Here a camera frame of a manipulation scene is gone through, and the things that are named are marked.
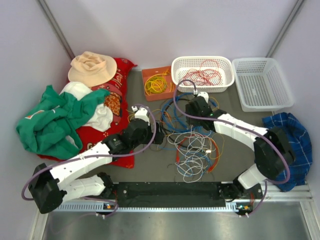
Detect blue network cable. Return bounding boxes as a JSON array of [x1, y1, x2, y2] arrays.
[[159, 96, 218, 151]]

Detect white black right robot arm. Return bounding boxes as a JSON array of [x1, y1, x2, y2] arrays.
[[184, 94, 296, 199]]

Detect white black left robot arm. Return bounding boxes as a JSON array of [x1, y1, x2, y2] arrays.
[[28, 118, 164, 214]]

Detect orange cardboard box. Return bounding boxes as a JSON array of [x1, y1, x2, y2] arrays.
[[142, 66, 176, 102]]

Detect red patterned cloth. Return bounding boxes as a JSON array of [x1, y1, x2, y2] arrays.
[[37, 57, 138, 170]]

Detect white garment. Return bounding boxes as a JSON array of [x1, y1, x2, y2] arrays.
[[60, 82, 113, 132]]

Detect white empty perforated basket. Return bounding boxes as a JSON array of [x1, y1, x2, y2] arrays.
[[232, 57, 294, 112]]

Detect beige bucket hat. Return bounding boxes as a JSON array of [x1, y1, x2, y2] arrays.
[[67, 51, 118, 88]]

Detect blue plaid cloth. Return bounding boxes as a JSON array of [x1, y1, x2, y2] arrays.
[[261, 112, 313, 192]]

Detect green garment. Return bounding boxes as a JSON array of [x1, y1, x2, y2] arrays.
[[16, 85, 110, 160]]

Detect black thick cable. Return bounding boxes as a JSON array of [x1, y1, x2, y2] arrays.
[[149, 97, 201, 151]]

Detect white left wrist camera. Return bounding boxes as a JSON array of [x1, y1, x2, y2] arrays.
[[131, 106, 150, 125]]

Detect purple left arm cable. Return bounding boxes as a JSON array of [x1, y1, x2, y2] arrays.
[[21, 103, 158, 218]]

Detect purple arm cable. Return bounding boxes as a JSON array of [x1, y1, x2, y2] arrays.
[[173, 79, 291, 218], [21, 103, 158, 218]]

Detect orange red cable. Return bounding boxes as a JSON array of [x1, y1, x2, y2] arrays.
[[175, 136, 221, 172]]

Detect red thin cable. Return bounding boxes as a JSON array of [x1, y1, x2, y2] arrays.
[[183, 58, 223, 86]]

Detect white basket with red cable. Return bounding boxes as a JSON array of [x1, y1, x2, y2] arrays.
[[171, 56, 235, 93]]

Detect light blue thin cable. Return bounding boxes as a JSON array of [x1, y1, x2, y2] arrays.
[[176, 149, 213, 178]]

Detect white thin cable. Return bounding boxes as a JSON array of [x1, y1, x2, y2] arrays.
[[166, 126, 216, 183]]

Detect yellow cable coil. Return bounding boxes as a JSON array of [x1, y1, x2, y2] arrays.
[[145, 69, 176, 96]]

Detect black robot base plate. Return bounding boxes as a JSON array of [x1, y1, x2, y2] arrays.
[[99, 182, 263, 208]]

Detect slotted cable duct rail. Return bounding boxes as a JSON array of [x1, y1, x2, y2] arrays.
[[55, 201, 239, 213]]

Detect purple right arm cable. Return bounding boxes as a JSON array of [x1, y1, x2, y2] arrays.
[[173, 79, 291, 218]]

